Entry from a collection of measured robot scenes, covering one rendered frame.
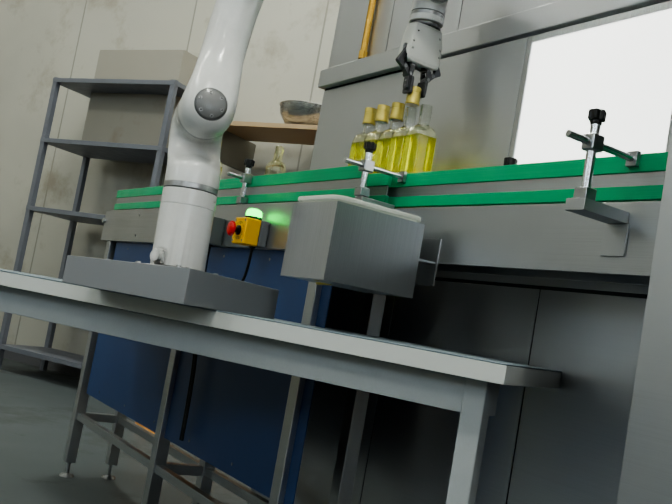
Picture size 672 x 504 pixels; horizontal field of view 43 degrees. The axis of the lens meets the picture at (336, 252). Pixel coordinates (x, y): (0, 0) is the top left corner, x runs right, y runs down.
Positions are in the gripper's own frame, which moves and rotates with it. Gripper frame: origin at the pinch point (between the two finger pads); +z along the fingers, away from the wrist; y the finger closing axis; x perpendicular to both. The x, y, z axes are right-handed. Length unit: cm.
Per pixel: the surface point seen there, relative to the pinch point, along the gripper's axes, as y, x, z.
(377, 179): 6.3, 0.1, 24.6
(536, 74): -12.4, 28.0, -2.9
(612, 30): -12, 48, -9
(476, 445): 17, 59, 76
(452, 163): -12.1, 4.4, 16.3
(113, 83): -50, -432, -79
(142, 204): 14, -138, 30
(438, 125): -12.0, -3.7, 5.8
